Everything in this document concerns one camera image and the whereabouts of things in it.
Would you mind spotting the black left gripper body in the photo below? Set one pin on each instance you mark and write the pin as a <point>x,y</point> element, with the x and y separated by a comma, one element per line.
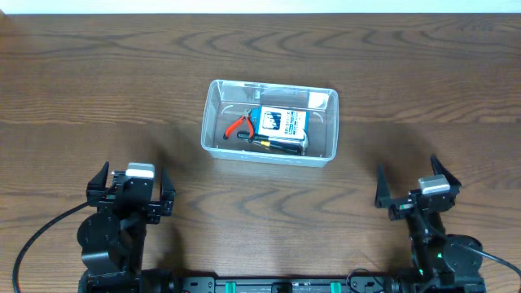
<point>133,203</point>

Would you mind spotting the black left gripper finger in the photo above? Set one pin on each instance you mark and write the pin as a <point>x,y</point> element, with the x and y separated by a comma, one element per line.
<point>98,183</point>
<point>167,189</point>

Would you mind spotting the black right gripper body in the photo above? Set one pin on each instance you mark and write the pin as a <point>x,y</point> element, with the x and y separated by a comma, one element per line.
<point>413,205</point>

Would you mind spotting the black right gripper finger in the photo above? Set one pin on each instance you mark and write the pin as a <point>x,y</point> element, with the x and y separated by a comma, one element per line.
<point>439,169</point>
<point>382,196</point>

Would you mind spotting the black yellow screwdriver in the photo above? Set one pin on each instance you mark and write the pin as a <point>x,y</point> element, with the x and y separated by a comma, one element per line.
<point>286,145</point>

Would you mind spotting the red black pliers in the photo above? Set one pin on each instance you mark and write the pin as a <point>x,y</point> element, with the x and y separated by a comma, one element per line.
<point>244,118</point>

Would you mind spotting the precision screwdriver set box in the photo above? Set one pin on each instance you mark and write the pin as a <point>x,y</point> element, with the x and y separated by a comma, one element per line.
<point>280,122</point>

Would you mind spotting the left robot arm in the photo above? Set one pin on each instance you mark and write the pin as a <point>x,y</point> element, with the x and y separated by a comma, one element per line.
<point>112,239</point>

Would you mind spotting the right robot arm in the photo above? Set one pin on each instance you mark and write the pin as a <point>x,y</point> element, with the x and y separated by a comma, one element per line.
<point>442,262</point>

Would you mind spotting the clear plastic container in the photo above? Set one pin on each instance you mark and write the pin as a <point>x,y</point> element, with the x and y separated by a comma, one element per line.
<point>227,100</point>

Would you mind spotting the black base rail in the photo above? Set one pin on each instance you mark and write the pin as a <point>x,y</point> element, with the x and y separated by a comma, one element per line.
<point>285,285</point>

